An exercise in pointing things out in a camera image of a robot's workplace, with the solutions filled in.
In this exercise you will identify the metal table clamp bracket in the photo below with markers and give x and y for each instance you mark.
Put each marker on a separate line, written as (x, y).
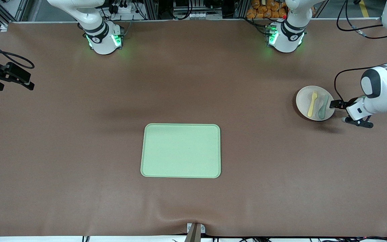
(196, 232)

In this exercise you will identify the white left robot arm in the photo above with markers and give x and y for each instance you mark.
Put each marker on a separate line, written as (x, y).
(381, 87)

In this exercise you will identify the white power strip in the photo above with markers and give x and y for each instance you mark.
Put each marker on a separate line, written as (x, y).
(124, 7)

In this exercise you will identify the light green rectangular tray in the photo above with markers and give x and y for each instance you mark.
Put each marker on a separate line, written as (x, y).
(180, 151)

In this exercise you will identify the white terminal block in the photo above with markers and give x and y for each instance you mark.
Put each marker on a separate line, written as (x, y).
(197, 15)

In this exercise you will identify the yellow plastic fork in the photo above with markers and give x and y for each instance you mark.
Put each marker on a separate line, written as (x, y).
(311, 106)

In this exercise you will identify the aluminium frame post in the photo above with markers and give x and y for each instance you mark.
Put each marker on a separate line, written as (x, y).
(150, 9)

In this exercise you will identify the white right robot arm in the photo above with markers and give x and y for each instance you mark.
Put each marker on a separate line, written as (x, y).
(102, 43)

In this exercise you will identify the orange snack packets pile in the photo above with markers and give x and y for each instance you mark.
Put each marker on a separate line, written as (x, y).
(267, 9)

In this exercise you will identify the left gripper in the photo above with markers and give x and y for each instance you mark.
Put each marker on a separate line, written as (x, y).
(341, 104)

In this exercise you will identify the brown table cover mat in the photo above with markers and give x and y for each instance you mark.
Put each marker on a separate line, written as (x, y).
(79, 168)

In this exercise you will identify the beige round plate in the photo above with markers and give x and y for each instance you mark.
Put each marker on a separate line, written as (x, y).
(304, 102)

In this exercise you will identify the grey-green plastic spoon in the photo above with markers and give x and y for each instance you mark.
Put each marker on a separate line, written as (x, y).
(321, 112)

